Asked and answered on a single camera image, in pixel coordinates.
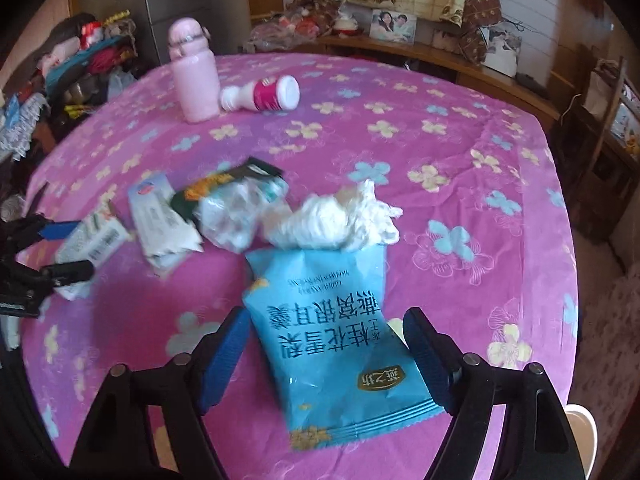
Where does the pile of mixed clutter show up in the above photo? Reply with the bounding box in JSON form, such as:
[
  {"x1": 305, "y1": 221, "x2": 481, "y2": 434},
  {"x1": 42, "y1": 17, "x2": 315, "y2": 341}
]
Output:
[{"x1": 0, "y1": 10, "x2": 147, "y2": 172}]

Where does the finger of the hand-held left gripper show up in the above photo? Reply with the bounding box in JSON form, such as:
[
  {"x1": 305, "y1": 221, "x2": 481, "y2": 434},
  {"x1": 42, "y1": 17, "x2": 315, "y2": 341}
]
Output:
[
  {"x1": 30, "y1": 260, "x2": 96, "y2": 289},
  {"x1": 10, "y1": 215, "x2": 84, "y2": 247}
]

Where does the white round stool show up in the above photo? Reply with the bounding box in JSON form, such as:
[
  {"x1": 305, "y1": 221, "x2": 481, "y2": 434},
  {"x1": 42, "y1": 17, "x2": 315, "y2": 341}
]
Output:
[{"x1": 565, "y1": 404, "x2": 599, "y2": 480}]

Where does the red white figurine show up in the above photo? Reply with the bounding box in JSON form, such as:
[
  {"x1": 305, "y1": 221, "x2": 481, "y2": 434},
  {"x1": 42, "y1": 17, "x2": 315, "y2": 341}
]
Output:
[{"x1": 332, "y1": 10, "x2": 361, "y2": 39}]

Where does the white crumpled tissue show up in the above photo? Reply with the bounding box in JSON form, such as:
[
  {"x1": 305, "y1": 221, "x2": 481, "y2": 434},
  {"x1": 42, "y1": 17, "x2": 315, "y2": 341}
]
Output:
[{"x1": 262, "y1": 179, "x2": 404, "y2": 254}]

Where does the dark snack packet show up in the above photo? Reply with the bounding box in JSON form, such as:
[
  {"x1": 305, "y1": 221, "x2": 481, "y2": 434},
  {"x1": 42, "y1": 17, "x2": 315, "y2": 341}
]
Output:
[{"x1": 170, "y1": 156, "x2": 285, "y2": 224}]

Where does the blue white cardboard box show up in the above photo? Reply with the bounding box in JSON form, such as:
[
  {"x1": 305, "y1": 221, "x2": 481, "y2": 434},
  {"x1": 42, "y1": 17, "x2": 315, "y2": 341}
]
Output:
[{"x1": 127, "y1": 171, "x2": 206, "y2": 279}]

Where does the pink thermos bottle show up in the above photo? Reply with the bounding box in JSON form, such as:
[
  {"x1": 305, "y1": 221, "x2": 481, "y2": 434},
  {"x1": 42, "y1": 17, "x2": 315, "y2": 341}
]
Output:
[{"x1": 167, "y1": 17, "x2": 219, "y2": 124}]

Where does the pile of plastic packages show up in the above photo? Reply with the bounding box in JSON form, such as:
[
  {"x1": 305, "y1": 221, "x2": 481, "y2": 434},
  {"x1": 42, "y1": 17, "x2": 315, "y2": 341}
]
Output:
[{"x1": 250, "y1": 10, "x2": 327, "y2": 54}]

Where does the white printed bag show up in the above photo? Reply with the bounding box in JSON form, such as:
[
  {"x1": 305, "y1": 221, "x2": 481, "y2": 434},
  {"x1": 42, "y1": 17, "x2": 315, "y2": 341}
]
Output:
[{"x1": 480, "y1": 27, "x2": 524, "y2": 79}]

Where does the framed couple photo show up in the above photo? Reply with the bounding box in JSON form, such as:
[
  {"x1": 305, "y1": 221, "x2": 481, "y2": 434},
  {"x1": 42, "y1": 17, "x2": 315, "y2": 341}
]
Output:
[{"x1": 370, "y1": 8, "x2": 418, "y2": 45}]

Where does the green white cardboard box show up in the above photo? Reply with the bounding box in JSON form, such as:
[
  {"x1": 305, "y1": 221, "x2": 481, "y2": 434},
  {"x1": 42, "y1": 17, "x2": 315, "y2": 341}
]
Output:
[{"x1": 54, "y1": 205, "x2": 132, "y2": 301}]

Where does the pink floral tablecloth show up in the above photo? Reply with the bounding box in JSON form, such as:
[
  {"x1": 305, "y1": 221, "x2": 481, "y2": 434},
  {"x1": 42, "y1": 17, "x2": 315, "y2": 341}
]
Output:
[{"x1": 20, "y1": 52, "x2": 582, "y2": 480}]

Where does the white yogurt bottle pink label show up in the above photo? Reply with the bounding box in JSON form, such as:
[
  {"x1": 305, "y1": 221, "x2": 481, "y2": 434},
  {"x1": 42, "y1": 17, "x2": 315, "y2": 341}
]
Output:
[{"x1": 220, "y1": 75, "x2": 301, "y2": 113}]

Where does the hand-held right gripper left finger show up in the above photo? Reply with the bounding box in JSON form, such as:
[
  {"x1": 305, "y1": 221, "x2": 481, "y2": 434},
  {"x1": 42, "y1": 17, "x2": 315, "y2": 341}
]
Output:
[{"x1": 70, "y1": 305, "x2": 252, "y2": 480}]

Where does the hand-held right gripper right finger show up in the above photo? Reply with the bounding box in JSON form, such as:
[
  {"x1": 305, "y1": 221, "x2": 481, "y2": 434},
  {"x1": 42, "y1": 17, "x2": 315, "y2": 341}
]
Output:
[{"x1": 402, "y1": 306, "x2": 577, "y2": 480}]

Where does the dark wooden chair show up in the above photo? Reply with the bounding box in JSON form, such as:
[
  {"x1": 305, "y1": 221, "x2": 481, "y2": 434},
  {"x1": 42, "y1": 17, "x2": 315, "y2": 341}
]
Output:
[{"x1": 555, "y1": 57, "x2": 640, "y2": 242}]

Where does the blue snack packet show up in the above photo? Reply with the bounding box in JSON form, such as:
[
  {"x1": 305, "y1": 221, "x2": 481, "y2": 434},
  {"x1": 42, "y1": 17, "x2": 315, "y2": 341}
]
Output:
[{"x1": 242, "y1": 245, "x2": 446, "y2": 454}]

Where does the clear plastic wrapper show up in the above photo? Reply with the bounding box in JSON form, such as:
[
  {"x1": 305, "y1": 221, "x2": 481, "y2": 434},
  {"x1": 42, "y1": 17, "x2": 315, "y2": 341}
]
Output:
[{"x1": 192, "y1": 177, "x2": 291, "y2": 254}]

